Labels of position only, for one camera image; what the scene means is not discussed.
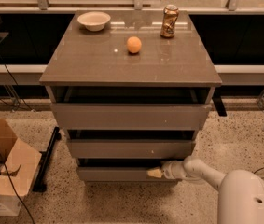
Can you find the crushed gold soda can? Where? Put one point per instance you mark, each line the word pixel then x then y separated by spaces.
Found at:
pixel 170 16

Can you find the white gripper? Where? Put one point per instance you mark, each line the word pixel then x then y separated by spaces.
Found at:
pixel 169 170

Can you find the white bowl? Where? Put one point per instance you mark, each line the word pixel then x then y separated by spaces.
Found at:
pixel 94 21

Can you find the black floor stand bar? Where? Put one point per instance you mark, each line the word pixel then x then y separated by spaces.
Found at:
pixel 39 185

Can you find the orange fruit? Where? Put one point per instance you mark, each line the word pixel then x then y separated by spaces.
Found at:
pixel 134 44

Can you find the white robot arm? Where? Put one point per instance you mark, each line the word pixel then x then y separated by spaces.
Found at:
pixel 240 193

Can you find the grey drawer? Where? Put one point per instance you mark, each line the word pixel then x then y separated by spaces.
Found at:
pixel 130 117
pixel 116 174
pixel 130 149

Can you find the grey drawer cabinet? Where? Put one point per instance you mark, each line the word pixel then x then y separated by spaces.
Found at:
pixel 95 68

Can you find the open cardboard box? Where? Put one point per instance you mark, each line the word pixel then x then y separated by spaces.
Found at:
pixel 18 164

